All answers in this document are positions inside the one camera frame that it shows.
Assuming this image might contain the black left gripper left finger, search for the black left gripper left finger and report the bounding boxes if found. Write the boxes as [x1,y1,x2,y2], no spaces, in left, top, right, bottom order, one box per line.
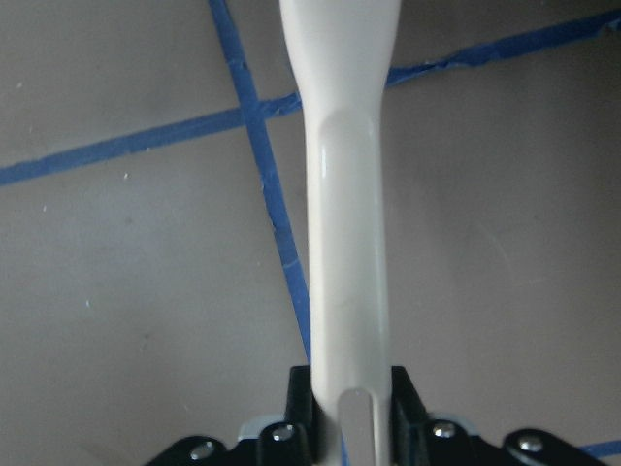
[284,365,322,465]

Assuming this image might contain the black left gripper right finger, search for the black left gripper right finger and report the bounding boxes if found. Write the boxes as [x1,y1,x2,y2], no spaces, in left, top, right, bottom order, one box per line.
[390,366,430,466]

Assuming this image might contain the beige hand brush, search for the beige hand brush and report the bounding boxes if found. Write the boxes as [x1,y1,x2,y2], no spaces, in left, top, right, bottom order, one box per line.
[280,1,401,465]

